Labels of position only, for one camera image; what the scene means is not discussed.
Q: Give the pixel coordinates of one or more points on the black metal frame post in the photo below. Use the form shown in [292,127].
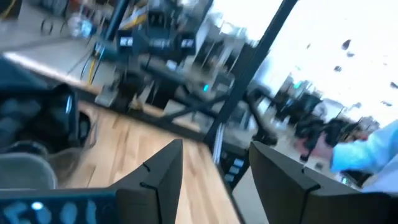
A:
[248,71]

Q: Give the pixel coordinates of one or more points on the clear plastic bin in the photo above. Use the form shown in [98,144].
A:
[65,168]

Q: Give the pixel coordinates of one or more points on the grey hat with black lining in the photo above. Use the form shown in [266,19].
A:
[34,115]

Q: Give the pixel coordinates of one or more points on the black drawer cabinet with labels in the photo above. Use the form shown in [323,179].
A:
[233,165]

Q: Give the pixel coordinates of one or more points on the grey backpack in bin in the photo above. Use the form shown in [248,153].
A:
[84,130]

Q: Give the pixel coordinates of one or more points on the round floor fan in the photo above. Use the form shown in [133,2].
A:
[80,26]

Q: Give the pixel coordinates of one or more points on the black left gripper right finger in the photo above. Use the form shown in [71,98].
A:
[280,183]

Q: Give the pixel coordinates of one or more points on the black round pole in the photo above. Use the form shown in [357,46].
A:
[116,18]

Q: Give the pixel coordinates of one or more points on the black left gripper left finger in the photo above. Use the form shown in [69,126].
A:
[155,183]

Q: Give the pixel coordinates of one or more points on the person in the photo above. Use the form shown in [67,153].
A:
[370,152]

